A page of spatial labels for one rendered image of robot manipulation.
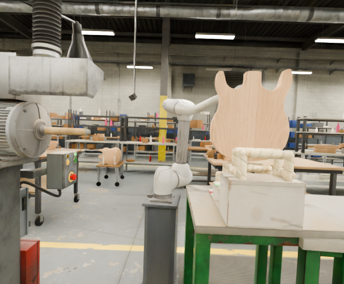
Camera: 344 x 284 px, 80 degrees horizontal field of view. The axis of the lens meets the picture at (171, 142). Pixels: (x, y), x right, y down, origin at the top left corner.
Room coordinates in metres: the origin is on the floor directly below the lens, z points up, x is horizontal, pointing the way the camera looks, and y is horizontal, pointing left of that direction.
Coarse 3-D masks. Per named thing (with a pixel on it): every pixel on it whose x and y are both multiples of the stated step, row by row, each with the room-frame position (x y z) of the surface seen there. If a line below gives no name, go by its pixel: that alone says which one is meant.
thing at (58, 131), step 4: (48, 128) 0.93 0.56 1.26; (52, 128) 0.93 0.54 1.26; (56, 128) 0.93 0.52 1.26; (60, 128) 0.93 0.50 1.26; (64, 128) 0.93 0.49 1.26; (68, 128) 0.93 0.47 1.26; (72, 128) 0.93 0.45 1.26; (76, 128) 0.93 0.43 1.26; (80, 128) 0.93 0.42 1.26; (84, 128) 0.93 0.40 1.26; (48, 132) 0.93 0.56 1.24; (52, 132) 0.93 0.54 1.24; (56, 132) 0.93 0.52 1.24; (60, 132) 0.93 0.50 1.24; (64, 132) 0.93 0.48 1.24; (68, 132) 0.93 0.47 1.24; (72, 132) 0.93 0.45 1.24; (76, 132) 0.93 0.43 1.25; (80, 132) 0.93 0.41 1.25; (84, 132) 0.93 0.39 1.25
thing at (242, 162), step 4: (240, 156) 0.74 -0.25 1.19; (244, 156) 0.73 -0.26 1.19; (240, 160) 0.74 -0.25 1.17; (244, 160) 0.73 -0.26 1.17; (240, 164) 0.74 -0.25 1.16; (244, 164) 0.73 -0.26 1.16; (240, 168) 0.74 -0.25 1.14; (244, 168) 0.73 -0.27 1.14; (244, 172) 0.73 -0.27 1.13; (240, 176) 0.74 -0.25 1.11; (244, 176) 0.73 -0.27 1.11
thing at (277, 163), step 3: (276, 159) 0.82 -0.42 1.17; (279, 159) 0.81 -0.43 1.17; (282, 159) 0.82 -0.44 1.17; (276, 162) 0.82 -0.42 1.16; (279, 162) 0.81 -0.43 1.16; (273, 165) 0.83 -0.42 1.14; (276, 165) 0.81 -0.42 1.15; (279, 165) 0.81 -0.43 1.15; (273, 168) 0.83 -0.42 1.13; (276, 168) 0.81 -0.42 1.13; (279, 168) 0.81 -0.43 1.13; (273, 171) 0.83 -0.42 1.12; (276, 171) 0.81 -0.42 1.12; (273, 174) 0.83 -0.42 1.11; (276, 174) 0.81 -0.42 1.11
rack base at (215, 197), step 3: (213, 183) 1.02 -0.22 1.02; (216, 183) 0.99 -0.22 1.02; (219, 183) 0.99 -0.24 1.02; (213, 186) 1.01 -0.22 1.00; (213, 189) 1.01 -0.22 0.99; (216, 189) 0.94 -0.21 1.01; (219, 189) 0.88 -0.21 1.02; (213, 192) 1.00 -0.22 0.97; (216, 192) 0.94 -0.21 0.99; (219, 192) 0.88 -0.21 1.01; (213, 195) 1.00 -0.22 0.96; (216, 195) 0.93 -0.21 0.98; (219, 195) 0.87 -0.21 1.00; (213, 198) 1.00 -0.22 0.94; (216, 198) 0.93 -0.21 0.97; (219, 198) 0.87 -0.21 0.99; (213, 201) 1.00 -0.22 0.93; (216, 201) 0.93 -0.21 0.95; (216, 204) 0.92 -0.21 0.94
